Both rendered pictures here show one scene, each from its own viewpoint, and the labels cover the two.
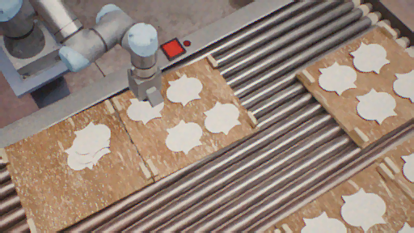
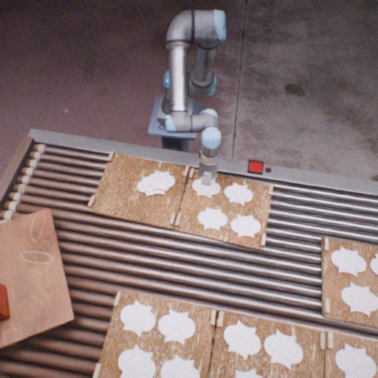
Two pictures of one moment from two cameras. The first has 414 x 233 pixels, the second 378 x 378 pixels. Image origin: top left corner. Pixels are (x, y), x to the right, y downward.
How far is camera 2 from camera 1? 69 cm
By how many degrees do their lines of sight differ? 20
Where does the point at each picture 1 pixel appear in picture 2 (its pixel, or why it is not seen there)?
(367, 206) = (287, 350)
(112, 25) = (202, 120)
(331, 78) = (343, 257)
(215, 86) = (260, 205)
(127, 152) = (173, 202)
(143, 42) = (207, 138)
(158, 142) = (195, 210)
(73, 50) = (171, 119)
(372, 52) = not seen: outside the picture
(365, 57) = not seen: outside the picture
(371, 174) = (311, 335)
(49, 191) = (116, 190)
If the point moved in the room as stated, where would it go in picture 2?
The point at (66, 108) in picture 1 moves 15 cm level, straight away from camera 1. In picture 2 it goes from (165, 156) to (173, 134)
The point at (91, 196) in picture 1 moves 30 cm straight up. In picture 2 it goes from (133, 210) to (125, 174)
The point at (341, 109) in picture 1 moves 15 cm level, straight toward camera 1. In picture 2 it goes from (331, 282) to (295, 282)
